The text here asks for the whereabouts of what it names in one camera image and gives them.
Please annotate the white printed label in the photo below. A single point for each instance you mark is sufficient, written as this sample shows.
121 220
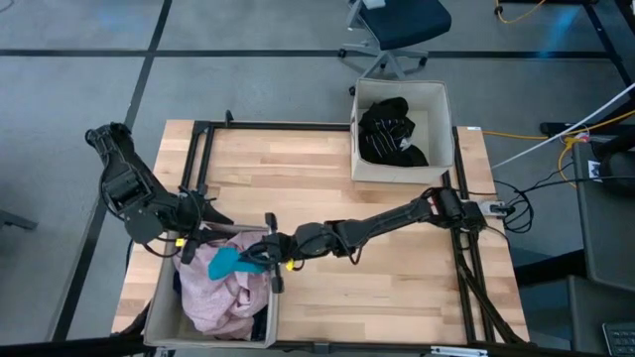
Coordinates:
594 169

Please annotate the black round device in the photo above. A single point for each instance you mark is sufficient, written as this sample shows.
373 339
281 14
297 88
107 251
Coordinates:
617 171

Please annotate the grey furniture leg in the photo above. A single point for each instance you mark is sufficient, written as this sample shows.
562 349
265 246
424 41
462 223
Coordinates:
17 220

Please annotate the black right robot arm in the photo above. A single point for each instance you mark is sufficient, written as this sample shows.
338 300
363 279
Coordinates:
397 218

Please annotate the pink woven garment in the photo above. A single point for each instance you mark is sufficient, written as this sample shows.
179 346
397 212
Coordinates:
213 302

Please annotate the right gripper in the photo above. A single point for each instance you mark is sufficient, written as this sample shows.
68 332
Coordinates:
280 248

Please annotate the dark grey desk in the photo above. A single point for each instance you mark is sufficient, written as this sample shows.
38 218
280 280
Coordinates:
590 312
605 238

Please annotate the office chair dark seat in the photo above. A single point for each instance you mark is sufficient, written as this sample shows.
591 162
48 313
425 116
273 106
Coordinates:
402 20

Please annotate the beige fabric storage bin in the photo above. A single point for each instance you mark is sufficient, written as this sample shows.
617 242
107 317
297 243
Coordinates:
159 317

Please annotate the dark striped socks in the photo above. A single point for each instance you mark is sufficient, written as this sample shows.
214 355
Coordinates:
389 141

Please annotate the beige fabric bin brown tag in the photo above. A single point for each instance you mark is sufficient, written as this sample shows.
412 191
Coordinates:
441 129

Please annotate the black keyboard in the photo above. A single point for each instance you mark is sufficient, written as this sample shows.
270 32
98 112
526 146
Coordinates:
620 339

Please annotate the teal sock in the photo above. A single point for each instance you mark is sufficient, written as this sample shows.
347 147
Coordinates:
225 265

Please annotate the black garment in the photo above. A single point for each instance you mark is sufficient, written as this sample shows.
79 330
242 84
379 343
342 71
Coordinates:
392 111

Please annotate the white power strip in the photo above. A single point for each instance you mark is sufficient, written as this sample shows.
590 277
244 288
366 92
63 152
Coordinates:
491 208

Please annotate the white metal bar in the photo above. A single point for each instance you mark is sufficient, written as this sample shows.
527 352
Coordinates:
459 351

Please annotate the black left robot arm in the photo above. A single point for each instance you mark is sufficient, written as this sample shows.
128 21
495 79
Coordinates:
129 188

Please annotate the black base beam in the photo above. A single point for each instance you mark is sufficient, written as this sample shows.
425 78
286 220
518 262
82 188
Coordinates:
74 347

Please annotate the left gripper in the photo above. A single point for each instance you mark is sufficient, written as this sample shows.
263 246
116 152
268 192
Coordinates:
193 218

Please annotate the navy dotted garment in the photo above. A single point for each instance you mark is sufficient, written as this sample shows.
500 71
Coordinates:
259 324

